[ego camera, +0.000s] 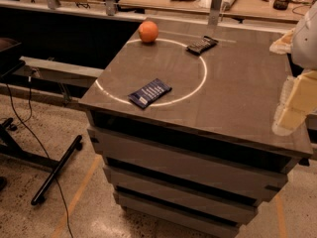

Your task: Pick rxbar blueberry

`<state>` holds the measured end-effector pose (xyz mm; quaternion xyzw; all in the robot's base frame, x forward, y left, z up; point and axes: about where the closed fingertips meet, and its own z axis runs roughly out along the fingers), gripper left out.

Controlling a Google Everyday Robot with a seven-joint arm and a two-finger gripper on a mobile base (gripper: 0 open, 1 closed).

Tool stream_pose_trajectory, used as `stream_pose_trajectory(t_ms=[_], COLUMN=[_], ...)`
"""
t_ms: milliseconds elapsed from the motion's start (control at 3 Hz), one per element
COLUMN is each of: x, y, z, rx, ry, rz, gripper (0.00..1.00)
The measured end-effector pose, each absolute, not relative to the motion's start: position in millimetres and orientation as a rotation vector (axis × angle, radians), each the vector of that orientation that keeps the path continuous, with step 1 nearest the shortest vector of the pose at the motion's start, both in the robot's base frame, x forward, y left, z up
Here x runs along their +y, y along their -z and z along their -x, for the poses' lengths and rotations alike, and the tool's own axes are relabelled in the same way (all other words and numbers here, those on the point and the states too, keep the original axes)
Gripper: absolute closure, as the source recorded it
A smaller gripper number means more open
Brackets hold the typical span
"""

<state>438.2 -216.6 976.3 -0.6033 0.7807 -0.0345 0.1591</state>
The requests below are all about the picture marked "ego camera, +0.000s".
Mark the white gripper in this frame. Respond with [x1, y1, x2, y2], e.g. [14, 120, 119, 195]
[269, 2, 317, 136]

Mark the blue rxbar blueberry wrapper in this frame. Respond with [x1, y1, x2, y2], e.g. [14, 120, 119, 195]
[128, 78, 171, 109]

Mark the black round cup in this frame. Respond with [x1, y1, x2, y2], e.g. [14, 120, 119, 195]
[273, 0, 291, 10]

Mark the grey drawer cabinet table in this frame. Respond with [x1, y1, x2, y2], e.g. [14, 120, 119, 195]
[81, 20, 312, 238]

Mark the orange fruit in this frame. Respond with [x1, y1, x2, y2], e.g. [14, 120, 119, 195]
[138, 21, 159, 43]

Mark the dark chair seat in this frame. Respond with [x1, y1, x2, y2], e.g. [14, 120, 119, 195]
[0, 38, 25, 79]

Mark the black stand leg base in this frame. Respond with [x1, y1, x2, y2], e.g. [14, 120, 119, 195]
[0, 118, 82, 205]

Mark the metal frame rail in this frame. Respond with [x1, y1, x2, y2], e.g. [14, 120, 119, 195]
[15, 57, 103, 88]

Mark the black floor cable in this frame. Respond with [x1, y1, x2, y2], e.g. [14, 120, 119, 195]
[4, 70, 75, 238]

